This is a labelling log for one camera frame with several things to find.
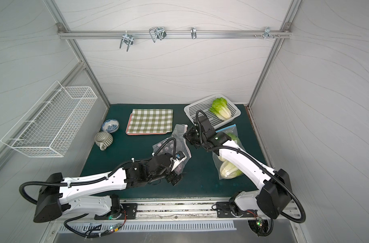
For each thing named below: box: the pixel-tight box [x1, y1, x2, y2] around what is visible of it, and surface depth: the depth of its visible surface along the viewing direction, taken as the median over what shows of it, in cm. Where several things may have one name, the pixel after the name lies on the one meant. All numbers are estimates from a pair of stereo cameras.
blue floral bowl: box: [101, 118, 120, 134], surface depth 107 cm
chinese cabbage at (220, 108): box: [208, 97, 232, 121], surface depth 111 cm
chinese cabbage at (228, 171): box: [219, 160, 243, 179], surface depth 82 cm
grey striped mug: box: [94, 131, 114, 151], surface depth 96 cm
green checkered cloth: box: [126, 108, 174, 134], surface depth 113 cm
